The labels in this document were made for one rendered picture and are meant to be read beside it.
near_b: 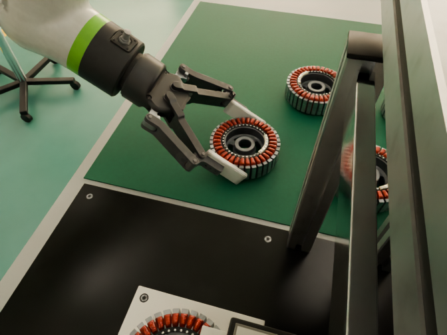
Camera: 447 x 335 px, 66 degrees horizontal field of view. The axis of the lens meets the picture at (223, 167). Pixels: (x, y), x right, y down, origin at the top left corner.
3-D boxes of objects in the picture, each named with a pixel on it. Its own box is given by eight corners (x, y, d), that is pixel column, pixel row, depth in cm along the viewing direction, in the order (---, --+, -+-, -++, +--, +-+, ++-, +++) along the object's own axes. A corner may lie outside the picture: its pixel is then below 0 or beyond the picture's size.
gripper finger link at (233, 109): (222, 111, 59) (223, 108, 59) (255, 133, 60) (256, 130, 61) (231, 101, 57) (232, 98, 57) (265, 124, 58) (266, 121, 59)
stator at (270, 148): (200, 171, 55) (199, 156, 52) (222, 124, 61) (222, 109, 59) (269, 189, 53) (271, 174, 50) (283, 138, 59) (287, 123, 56)
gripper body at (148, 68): (124, 72, 46) (183, 111, 48) (151, 40, 51) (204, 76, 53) (111, 104, 51) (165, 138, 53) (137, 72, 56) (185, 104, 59)
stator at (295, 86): (351, 91, 67) (356, 75, 65) (330, 125, 61) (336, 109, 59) (298, 73, 71) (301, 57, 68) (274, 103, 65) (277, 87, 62)
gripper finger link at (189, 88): (164, 103, 54) (163, 96, 55) (225, 110, 60) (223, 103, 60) (173, 88, 51) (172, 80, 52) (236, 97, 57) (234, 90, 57)
